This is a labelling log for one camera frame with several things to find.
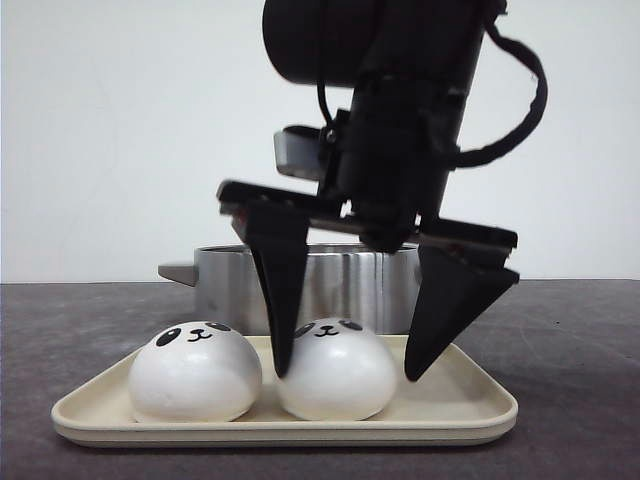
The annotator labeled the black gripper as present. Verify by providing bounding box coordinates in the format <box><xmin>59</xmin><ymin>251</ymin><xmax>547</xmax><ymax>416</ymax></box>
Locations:
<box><xmin>217</xmin><ymin>74</ymin><xmax>518</xmax><ymax>258</ymax></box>

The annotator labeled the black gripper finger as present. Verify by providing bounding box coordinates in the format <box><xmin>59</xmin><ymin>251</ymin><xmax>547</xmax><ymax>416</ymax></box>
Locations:
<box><xmin>244</xmin><ymin>201</ymin><xmax>309</xmax><ymax>378</ymax></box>
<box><xmin>404</xmin><ymin>246</ymin><xmax>519</xmax><ymax>381</ymax></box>

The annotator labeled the stainless steel pot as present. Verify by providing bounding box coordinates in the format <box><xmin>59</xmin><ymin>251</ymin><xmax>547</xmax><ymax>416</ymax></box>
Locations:
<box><xmin>158</xmin><ymin>244</ymin><xmax>421</xmax><ymax>335</ymax></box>

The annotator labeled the panda bun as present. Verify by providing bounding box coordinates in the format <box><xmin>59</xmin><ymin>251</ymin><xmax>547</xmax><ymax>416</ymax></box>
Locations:
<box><xmin>128</xmin><ymin>321</ymin><xmax>262</xmax><ymax>422</ymax></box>
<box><xmin>276</xmin><ymin>317</ymin><xmax>398</xmax><ymax>421</ymax></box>

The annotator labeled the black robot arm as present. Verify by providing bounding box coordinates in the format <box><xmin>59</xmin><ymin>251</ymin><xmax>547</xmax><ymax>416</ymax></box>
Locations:
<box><xmin>217</xmin><ymin>1</ymin><xmax>548</xmax><ymax>381</ymax></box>

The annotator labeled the beige plastic tray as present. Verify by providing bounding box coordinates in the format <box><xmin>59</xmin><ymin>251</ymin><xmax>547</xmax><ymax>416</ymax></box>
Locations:
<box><xmin>51</xmin><ymin>336</ymin><xmax>518</xmax><ymax>448</ymax></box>

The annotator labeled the black cable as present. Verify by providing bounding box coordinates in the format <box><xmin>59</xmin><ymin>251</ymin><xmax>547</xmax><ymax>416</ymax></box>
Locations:
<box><xmin>452</xmin><ymin>22</ymin><xmax>550</xmax><ymax>169</ymax></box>

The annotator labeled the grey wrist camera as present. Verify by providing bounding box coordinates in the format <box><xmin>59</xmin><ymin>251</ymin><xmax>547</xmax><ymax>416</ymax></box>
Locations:
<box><xmin>273</xmin><ymin>125</ymin><xmax>338</xmax><ymax>182</ymax></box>

